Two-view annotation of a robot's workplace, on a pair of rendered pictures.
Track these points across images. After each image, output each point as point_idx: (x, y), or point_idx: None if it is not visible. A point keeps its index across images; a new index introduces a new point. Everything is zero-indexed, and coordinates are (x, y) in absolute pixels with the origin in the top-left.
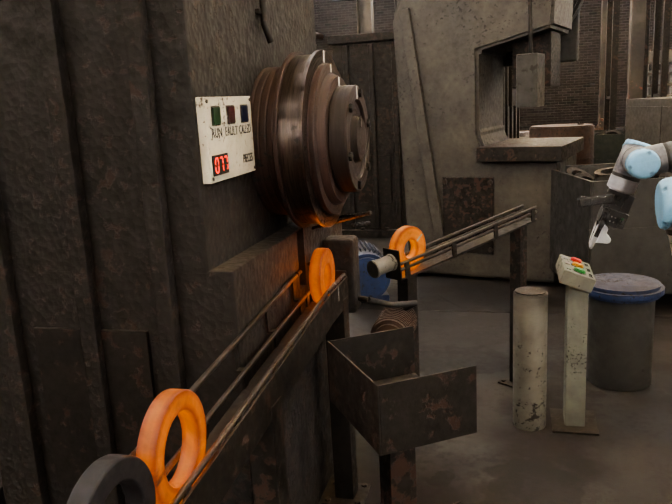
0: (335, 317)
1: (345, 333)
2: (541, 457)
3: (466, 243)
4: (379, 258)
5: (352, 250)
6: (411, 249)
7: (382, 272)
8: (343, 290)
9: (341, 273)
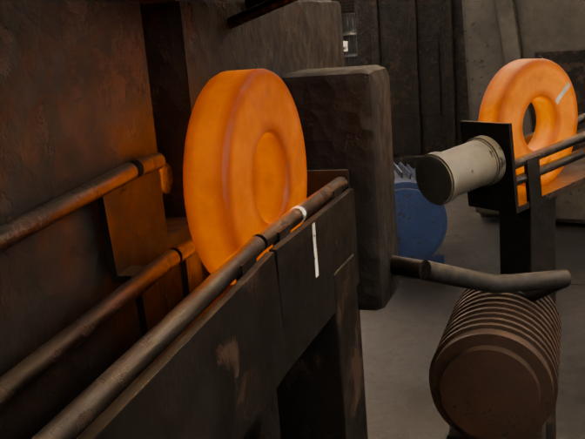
0: (299, 344)
1: (346, 391)
2: None
3: None
4: (453, 147)
5: (371, 107)
6: (538, 128)
7: (462, 187)
8: (337, 237)
9: (332, 179)
